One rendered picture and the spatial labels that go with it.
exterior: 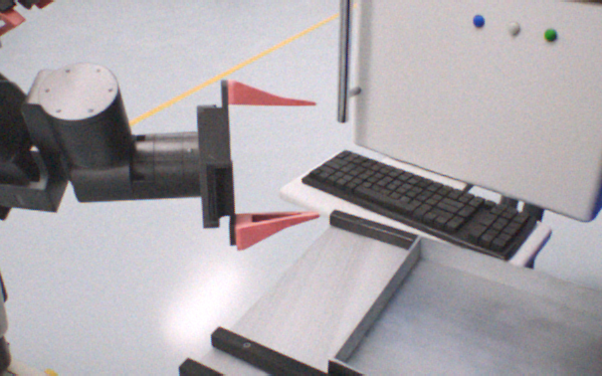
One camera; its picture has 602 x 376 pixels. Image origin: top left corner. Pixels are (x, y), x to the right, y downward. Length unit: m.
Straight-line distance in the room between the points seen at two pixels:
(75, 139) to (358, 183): 0.73
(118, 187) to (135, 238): 1.97
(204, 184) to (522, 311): 0.46
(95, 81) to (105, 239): 2.05
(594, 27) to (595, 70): 0.06
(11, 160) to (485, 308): 0.56
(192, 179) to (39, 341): 1.67
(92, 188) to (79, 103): 0.09
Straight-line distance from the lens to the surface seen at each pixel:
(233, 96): 0.52
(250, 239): 0.53
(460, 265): 0.87
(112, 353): 2.05
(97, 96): 0.48
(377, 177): 1.16
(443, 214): 1.08
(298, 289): 0.82
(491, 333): 0.79
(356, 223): 0.91
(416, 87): 1.20
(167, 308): 2.16
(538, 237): 1.11
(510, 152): 1.16
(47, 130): 0.51
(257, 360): 0.72
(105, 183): 0.54
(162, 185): 0.53
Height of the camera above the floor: 1.41
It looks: 30 degrees down
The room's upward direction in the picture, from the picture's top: straight up
